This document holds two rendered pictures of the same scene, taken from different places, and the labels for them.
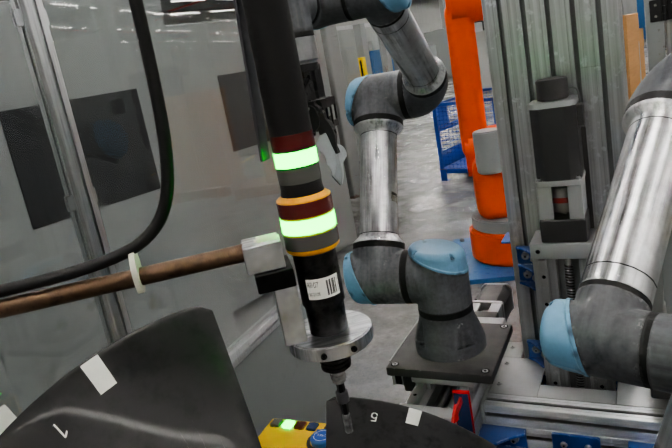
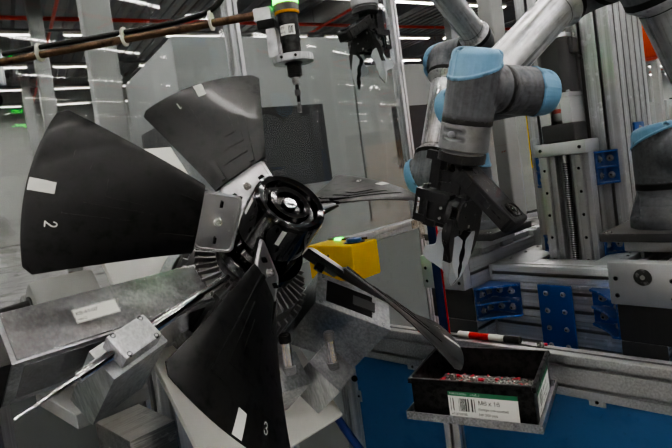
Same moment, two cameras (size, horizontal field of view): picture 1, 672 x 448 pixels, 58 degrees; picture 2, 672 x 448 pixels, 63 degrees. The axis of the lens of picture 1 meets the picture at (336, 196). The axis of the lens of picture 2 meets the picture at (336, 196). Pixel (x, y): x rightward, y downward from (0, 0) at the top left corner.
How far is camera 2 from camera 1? 67 cm
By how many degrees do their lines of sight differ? 21
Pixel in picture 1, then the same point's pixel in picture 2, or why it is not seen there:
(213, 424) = (243, 113)
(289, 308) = (271, 38)
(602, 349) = not seen: hidden behind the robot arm
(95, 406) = (195, 100)
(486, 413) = (494, 273)
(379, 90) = (445, 49)
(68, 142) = (238, 67)
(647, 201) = (515, 33)
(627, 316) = not seen: hidden behind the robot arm
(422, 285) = not seen: hidden behind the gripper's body
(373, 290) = (421, 179)
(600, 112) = (593, 46)
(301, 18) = not seen: outside the picture
